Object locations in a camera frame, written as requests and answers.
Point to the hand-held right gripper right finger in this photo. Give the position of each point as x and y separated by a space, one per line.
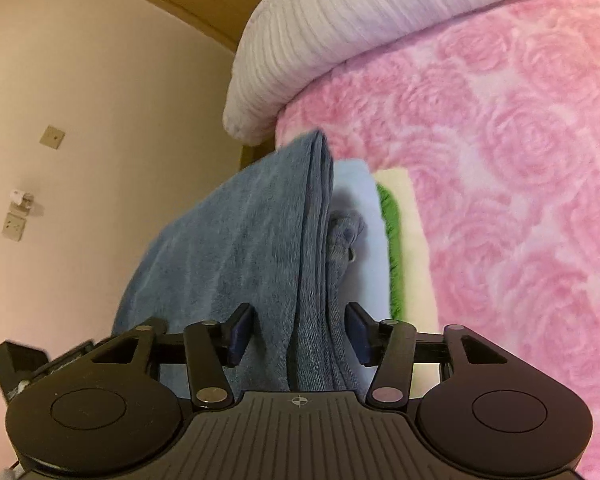
357 335

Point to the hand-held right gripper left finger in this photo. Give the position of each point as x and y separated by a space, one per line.
240 335

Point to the blue denim jeans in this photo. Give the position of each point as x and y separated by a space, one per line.
320 350

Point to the blue fluffy towel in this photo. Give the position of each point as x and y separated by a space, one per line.
230 240

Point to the folded light blue cloth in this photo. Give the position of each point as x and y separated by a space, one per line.
372 260

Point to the folded green cloth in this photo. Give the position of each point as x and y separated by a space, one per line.
395 260

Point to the pink rose print blanket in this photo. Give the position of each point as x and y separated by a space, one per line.
505 160

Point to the grey striped duvet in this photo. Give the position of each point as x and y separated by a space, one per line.
355 20

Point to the beige wall socket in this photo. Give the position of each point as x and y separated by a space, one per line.
15 226

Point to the white wall plug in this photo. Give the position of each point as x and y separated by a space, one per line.
25 201

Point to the brown square wall plate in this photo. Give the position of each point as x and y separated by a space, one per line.
52 137

